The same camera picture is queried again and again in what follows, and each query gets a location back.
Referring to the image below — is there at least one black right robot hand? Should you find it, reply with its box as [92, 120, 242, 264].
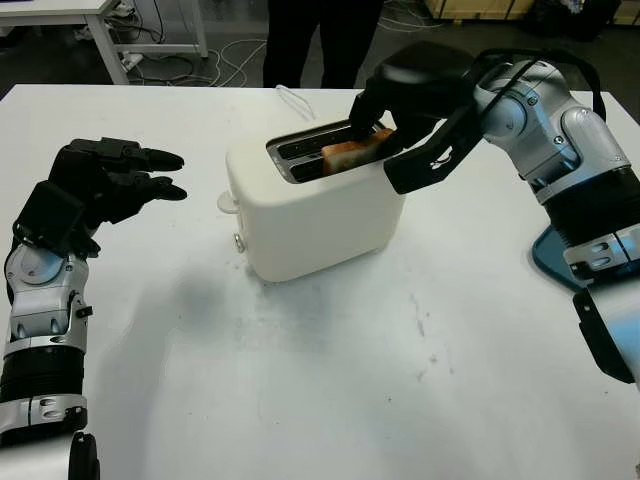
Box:
[348, 40, 476, 151]

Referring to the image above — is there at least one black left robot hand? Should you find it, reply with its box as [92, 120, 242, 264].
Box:
[47, 136, 189, 257]

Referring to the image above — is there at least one toast slice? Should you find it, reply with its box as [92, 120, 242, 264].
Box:
[321, 128, 396, 176]

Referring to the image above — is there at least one person in black trousers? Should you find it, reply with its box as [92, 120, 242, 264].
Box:
[262, 0, 386, 90]

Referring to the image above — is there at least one cream white toaster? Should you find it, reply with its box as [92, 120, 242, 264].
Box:
[224, 118, 406, 285]

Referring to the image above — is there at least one wooden crate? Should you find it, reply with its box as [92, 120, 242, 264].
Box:
[424, 0, 534, 22]

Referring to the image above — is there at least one white desk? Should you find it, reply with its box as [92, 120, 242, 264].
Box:
[0, 0, 209, 85]

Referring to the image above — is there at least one black bag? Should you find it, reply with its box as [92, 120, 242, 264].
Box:
[529, 0, 621, 41]

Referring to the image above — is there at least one blue plastic tray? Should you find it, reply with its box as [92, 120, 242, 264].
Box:
[531, 227, 589, 291]

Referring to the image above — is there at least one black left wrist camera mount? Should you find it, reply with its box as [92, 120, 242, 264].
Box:
[12, 179, 87, 259]

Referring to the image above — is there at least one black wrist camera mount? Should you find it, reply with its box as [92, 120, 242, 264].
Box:
[383, 99, 496, 196]
[12, 179, 87, 259]

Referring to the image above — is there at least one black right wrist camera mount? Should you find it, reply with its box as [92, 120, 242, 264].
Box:
[383, 99, 496, 196]

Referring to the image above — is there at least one white toaster power cord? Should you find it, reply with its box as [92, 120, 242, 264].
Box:
[274, 83, 316, 121]

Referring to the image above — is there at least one white floor cable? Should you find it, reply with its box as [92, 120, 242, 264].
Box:
[213, 35, 266, 87]

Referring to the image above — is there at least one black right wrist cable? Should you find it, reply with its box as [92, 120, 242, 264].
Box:
[469, 48, 607, 121]

